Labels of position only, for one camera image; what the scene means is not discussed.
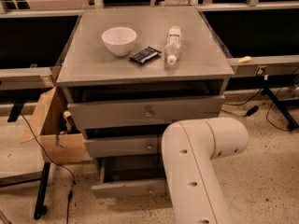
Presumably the grey bottom drawer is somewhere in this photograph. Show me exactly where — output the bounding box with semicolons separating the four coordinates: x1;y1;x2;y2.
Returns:
92;154;167;198

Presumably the grey drawer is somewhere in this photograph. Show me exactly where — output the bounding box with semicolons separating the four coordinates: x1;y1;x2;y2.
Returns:
92;154;167;198
68;95;224;130
85;134;161;158

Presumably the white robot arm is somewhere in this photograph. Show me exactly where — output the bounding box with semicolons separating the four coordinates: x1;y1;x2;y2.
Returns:
162;118;249;224

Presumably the grey drawer cabinet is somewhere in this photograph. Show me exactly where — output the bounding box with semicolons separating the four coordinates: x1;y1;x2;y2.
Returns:
56;6;235;180

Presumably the grey top drawer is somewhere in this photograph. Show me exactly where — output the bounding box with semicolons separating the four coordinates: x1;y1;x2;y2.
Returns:
68;95;224;130

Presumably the grey middle drawer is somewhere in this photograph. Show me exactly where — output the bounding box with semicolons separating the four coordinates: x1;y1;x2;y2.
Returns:
85;134;161;158

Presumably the dark blue snack packet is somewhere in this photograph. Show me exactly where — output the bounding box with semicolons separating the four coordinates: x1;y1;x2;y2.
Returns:
130;47;161;65

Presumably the clear plastic water bottle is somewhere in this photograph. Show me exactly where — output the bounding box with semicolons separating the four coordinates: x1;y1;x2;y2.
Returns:
164;26;182;65

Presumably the white ceramic bowl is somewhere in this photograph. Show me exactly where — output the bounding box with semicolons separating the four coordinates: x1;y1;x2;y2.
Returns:
102;27;137;56

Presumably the brown cardboard box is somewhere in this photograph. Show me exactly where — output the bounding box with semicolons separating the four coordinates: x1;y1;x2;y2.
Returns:
21;87;87;164

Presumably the small yellow foam piece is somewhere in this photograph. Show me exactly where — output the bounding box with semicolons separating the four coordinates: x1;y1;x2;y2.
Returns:
237;56;251;63

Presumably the black stand leg right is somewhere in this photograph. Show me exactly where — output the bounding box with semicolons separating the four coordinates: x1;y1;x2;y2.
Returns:
261;75;299;131

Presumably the black table leg left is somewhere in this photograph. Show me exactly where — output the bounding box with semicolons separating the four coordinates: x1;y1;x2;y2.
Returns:
34;162;50;220

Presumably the black power adapter cable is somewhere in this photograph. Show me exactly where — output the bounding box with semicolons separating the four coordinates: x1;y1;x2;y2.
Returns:
221;88;267;118

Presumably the wall power outlet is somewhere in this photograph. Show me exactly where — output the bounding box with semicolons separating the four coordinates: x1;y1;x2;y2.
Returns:
256;65;266;76

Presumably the black floor cable left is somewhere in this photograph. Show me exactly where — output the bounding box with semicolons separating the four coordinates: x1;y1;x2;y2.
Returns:
20;112;77;224

